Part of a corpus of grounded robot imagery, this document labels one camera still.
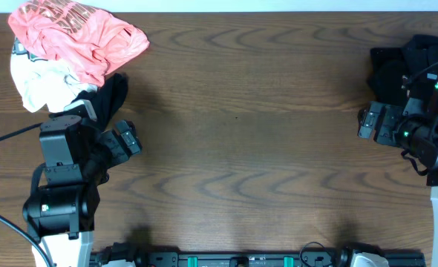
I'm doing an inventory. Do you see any black t-shirt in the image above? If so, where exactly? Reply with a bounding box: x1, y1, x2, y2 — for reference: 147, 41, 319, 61
367, 35, 438, 108

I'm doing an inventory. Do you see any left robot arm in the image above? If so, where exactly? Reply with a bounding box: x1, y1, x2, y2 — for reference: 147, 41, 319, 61
23, 115, 142, 266

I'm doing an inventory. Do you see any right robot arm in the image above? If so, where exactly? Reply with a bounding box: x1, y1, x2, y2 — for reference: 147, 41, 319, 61
358, 73, 438, 266

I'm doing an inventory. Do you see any black fabric storage container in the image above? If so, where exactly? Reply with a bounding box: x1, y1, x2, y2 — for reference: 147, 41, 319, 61
367, 45, 438, 107

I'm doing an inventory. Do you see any white printed shirt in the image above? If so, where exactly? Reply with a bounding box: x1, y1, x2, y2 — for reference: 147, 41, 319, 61
10, 39, 97, 113

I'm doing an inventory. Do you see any coral pink printed shirt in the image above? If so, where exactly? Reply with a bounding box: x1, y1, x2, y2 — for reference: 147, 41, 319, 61
8, 0, 150, 87

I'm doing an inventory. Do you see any left black cable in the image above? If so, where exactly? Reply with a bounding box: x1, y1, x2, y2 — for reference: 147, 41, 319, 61
0, 122, 55, 267

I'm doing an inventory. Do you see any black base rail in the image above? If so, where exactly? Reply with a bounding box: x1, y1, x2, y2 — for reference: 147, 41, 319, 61
87, 242, 426, 267

